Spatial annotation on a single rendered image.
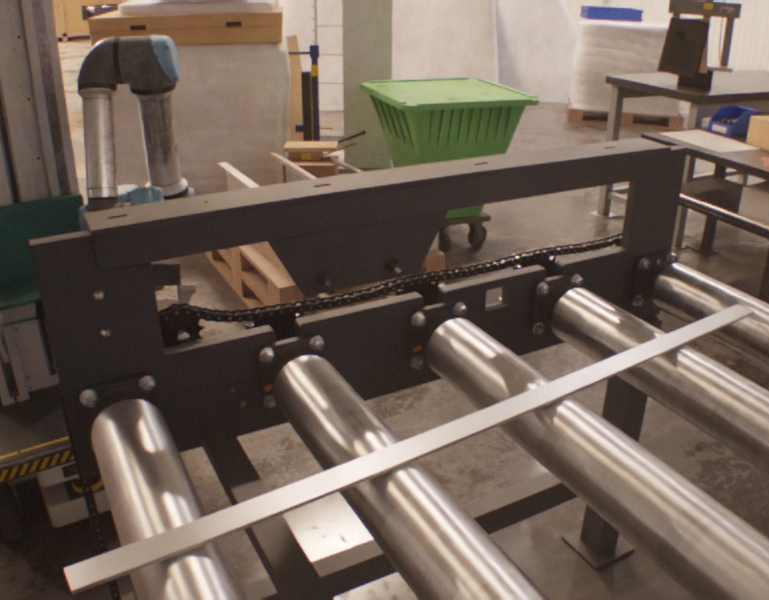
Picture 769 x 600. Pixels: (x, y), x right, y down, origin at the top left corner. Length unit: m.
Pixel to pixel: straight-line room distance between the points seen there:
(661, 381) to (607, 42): 6.79
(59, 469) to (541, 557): 1.38
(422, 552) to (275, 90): 3.85
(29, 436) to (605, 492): 1.66
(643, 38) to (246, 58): 4.64
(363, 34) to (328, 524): 3.45
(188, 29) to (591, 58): 4.62
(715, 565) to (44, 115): 1.88
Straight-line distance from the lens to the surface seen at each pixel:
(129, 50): 1.90
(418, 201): 1.28
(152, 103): 1.94
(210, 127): 4.54
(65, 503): 2.28
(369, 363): 1.37
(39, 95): 2.15
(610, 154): 1.54
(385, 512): 0.93
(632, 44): 7.95
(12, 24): 2.17
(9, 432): 2.29
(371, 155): 5.06
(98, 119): 1.90
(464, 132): 3.87
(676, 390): 1.29
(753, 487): 2.62
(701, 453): 2.71
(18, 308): 2.08
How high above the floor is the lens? 1.51
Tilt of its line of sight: 26 degrees down
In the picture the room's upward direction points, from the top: 1 degrees clockwise
